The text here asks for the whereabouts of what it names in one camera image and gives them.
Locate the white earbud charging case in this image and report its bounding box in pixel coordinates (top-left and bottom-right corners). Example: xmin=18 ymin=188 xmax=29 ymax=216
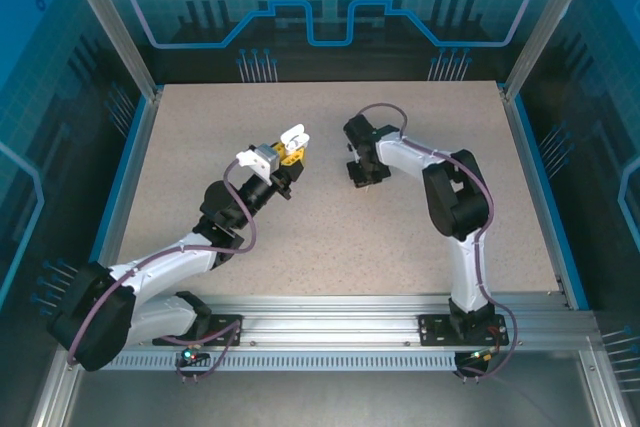
xmin=279 ymin=122 xmax=312 ymax=151

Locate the small connector with lights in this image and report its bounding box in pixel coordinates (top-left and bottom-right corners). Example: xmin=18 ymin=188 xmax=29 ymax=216
xmin=467 ymin=346 xmax=501 ymax=364
xmin=178 ymin=341 xmax=210 ymax=367

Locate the metal shelf panel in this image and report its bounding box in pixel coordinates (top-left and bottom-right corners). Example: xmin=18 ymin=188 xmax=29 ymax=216
xmin=27 ymin=336 xmax=631 ymax=427

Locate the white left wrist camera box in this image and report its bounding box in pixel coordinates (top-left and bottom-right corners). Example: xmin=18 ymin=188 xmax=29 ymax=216
xmin=235 ymin=143 xmax=282 ymax=184

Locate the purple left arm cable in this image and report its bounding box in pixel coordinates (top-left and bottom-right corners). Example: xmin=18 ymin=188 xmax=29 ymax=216
xmin=67 ymin=156 xmax=259 ymax=384

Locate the aluminium table side rail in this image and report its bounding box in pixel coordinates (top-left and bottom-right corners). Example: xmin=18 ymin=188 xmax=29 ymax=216
xmin=82 ymin=89 xmax=164 ymax=311
xmin=499 ymin=89 xmax=591 ymax=311

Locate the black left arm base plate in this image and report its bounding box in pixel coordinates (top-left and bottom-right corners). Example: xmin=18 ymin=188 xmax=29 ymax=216
xmin=152 ymin=314 xmax=245 ymax=347

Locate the aluminium mounting rail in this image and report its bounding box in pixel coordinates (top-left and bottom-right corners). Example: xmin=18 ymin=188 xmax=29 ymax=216
xmin=64 ymin=294 xmax=599 ymax=354

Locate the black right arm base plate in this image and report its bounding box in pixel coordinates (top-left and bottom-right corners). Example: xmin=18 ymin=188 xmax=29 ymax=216
xmin=417 ymin=314 xmax=516 ymax=348

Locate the slotted metal cable duct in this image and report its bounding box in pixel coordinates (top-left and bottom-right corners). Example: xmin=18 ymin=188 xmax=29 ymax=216
xmin=107 ymin=352 xmax=459 ymax=373

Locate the aluminium frame post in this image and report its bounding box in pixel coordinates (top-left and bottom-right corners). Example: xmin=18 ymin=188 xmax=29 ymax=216
xmin=501 ymin=0 xmax=605 ymax=102
xmin=53 ymin=0 xmax=165 ymax=102

